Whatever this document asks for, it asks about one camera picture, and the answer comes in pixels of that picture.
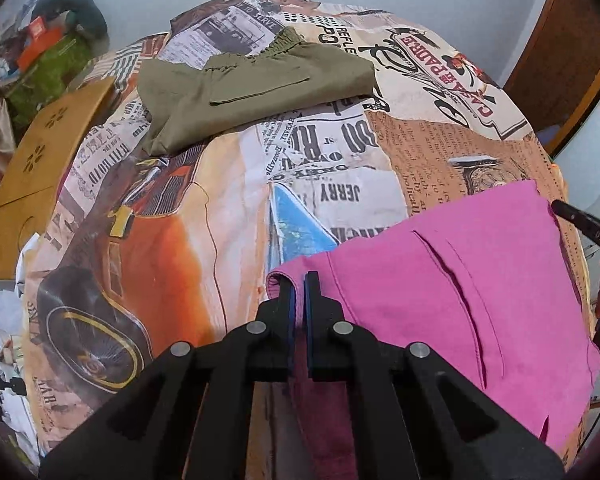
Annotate orange box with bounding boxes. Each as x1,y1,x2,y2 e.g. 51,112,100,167
17,16,64,72

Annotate olive green pants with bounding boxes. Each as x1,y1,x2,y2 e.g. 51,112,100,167
137,27,377,156

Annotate newspaper print blanket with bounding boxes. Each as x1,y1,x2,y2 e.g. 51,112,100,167
23,0,594,479

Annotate wooden door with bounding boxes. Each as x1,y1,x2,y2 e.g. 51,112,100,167
505,0,600,156

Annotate wooden lap desk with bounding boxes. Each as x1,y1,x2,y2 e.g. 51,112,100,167
0,77,114,281

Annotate pink pants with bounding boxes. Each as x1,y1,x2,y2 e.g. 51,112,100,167
266,181,600,451

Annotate green storage box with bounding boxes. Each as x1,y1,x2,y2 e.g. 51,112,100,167
0,35,92,129

